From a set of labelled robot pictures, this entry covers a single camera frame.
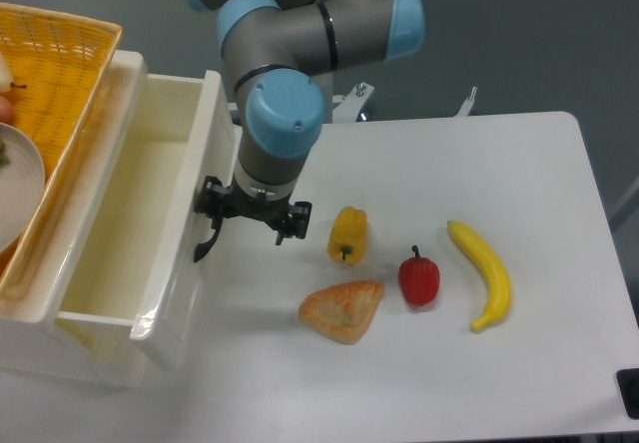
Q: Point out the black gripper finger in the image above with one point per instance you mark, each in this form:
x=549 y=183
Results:
x=214 y=200
x=293 y=221

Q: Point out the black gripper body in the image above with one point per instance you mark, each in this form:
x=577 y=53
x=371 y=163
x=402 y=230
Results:
x=238 y=204

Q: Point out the black top drawer handle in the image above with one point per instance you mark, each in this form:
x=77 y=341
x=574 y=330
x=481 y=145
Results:
x=203 y=248

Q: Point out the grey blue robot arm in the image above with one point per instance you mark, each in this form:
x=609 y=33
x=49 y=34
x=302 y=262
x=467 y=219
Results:
x=273 y=50

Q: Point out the white drawer cabinet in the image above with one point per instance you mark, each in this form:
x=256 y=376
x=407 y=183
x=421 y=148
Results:
x=31 y=339

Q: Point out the yellow bell pepper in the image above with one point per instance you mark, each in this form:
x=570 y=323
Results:
x=347 y=240

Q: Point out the brown pastry bread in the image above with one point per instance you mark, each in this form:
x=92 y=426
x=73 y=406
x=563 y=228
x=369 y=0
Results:
x=342 y=312

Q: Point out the red bell pepper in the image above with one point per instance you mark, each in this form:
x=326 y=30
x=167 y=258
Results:
x=418 y=279

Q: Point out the grey plate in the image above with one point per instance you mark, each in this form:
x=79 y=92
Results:
x=22 y=184

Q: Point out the yellow woven basket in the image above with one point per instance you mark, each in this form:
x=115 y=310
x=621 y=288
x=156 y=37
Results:
x=59 y=60

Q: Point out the yellow banana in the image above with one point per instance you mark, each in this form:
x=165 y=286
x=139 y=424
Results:
x=492 y=270

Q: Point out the green grapes on plate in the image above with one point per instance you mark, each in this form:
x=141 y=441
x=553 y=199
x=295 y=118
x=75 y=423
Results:
x=4 y=158

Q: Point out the pink peach in basket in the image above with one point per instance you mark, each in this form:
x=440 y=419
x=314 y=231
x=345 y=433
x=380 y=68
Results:
x=6 y=111

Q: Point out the white pear in basket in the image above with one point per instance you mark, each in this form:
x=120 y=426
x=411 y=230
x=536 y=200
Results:
x=7 y=81

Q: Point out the black device at table corner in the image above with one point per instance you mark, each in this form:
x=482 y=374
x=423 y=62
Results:
x=628 y=383

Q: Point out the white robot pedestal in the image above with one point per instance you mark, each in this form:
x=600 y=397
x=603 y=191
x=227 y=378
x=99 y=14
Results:
x=325 y=84

